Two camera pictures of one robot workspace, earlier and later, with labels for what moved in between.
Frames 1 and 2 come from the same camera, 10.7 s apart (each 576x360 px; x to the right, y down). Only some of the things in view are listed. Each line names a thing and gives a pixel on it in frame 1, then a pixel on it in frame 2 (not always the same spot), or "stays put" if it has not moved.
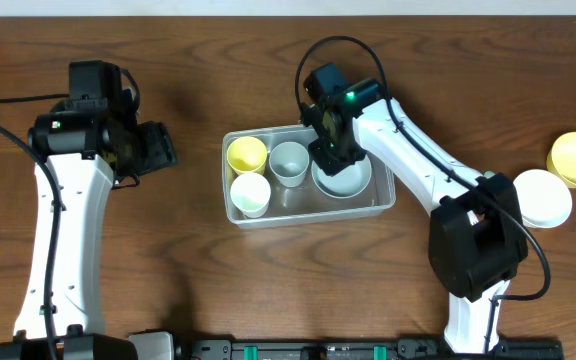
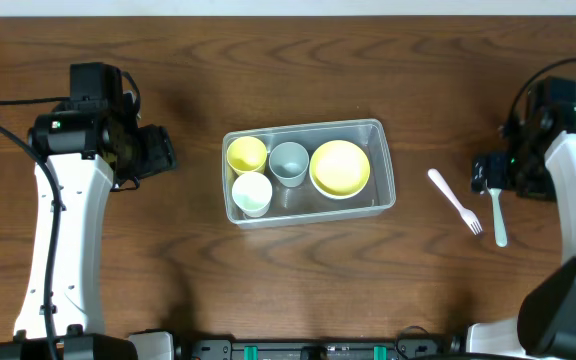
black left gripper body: x=154 y=148 stays put
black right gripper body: x=334 y=153 -> x=498 y=166
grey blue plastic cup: x=289 y=162 stays put
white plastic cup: x=251 y=193 stays put
